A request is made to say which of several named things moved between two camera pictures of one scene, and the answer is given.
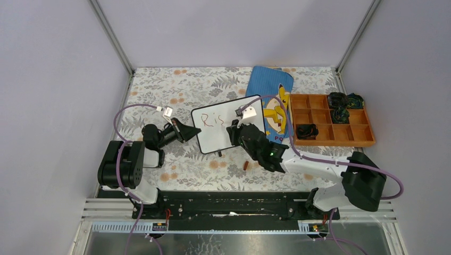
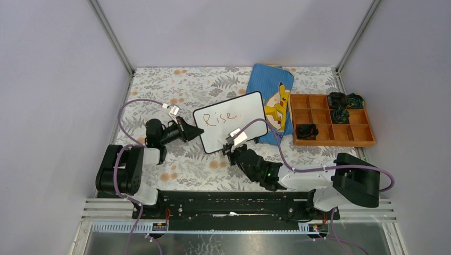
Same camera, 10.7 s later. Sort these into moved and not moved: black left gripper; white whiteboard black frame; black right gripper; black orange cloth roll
Moved: black right gripper
Not moved: black left gripper; black orange cloth roll; white whiteboard black frame
